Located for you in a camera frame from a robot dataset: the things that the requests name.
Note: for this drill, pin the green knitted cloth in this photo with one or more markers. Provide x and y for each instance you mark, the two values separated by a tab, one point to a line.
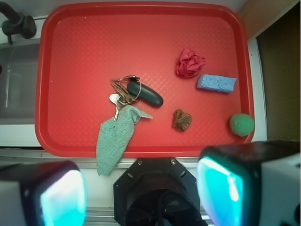
113	138

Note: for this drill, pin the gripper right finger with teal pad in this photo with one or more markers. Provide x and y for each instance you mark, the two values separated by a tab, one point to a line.
254	184

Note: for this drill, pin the green ball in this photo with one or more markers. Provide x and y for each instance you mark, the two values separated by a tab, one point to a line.
242	124

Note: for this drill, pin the crumpled red paper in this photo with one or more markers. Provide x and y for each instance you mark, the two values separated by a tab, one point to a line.
189	64

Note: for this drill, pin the metal sink basin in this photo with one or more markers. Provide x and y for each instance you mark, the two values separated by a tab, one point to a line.
18	79

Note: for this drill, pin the blue sponge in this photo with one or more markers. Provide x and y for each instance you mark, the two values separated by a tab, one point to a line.
216	83

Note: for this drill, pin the black faucet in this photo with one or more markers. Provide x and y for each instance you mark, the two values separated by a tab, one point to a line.
17	23

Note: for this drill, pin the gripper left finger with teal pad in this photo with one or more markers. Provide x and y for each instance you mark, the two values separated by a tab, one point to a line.
42	194

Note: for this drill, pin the bunch of metal keys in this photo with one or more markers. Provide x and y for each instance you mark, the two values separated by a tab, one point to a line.
125	98

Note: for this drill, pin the brown rock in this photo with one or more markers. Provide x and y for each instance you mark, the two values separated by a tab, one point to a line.
181	120

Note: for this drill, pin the black octagonal mount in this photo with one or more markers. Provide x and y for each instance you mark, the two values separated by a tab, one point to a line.
157	192

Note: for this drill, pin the dark green key fob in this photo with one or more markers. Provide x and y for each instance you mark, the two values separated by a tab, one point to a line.
145	93

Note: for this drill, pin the red plastic tray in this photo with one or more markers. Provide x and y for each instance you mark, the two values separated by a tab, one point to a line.
84	46

